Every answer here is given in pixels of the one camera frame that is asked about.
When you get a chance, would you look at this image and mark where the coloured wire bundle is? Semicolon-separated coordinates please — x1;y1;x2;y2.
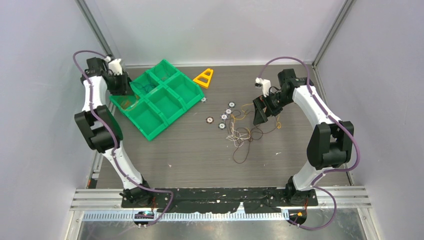
225;103;282;165

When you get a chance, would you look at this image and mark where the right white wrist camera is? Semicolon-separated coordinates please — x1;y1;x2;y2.
254;77;272;97

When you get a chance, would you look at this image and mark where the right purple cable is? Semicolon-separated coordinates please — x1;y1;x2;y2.
257;56;361;231

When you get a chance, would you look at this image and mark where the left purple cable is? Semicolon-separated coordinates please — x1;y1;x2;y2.
72;50;175;227

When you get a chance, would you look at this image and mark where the purple cable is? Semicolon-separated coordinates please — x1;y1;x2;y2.
257;56;361;231
72;50;175;227

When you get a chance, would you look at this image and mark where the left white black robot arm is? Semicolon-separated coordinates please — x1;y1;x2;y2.
74;55;154;207

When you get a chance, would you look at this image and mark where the poker chip red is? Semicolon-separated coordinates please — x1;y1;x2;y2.
206;117;214;124

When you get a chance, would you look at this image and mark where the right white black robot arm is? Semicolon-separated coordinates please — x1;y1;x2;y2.
252;68;354;205

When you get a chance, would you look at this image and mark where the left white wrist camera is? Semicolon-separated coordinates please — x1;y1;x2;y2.
107;58;124;76

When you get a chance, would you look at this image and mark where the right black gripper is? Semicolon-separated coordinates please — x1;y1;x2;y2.
252;90;294;126

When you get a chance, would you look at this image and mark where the green compartment tray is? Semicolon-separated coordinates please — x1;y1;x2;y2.
109;59;205;141

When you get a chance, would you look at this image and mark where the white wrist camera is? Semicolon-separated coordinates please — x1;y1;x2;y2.
107;58;124;76
254;77;272;97

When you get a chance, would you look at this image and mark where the orange wire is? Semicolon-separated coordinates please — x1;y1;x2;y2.
119;97;140;112

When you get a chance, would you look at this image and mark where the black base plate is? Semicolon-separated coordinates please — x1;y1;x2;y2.
120;187;318;214

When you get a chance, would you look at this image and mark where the yellow triangular plastic piece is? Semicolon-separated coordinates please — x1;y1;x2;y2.
193;68;214;89

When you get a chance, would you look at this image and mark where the blue wire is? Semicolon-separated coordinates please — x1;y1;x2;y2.
133;79;158;97

